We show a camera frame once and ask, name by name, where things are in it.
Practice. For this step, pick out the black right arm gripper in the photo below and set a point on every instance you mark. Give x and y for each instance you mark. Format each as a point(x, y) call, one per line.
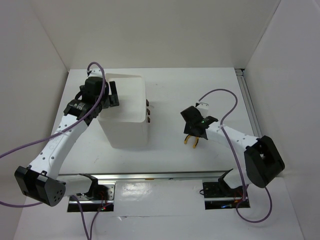
point(187, 130)

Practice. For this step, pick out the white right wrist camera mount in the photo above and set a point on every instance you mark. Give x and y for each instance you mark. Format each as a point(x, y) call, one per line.
point(203, 108)

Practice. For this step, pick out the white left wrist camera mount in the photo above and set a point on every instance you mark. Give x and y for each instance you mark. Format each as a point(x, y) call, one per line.
point(95, 72)

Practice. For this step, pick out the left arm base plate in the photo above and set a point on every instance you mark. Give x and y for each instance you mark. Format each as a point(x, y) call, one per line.
point(102, 197)

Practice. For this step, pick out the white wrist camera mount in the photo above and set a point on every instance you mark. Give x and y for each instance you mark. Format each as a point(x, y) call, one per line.
point(95, 72)
point(203, 108)

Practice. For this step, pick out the aluminium front rail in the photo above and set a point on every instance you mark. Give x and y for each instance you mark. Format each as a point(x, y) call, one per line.
point(149, 176)

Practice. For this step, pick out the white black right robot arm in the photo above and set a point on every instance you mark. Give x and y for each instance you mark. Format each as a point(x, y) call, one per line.
point(259, 160)

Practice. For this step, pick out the white top drawer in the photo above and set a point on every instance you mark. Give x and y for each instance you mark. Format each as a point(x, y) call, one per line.
point(147, 102)

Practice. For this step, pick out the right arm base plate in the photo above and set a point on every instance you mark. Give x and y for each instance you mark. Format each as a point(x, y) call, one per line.
point(218, 198)

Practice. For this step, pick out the white drawer cabinet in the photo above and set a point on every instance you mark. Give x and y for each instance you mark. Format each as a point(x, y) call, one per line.
point(126, 125)

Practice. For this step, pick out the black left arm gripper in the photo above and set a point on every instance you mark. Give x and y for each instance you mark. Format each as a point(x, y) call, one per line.
point(112, 100)

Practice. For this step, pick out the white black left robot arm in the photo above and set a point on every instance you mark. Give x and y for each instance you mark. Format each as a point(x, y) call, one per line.
point(40, 180)

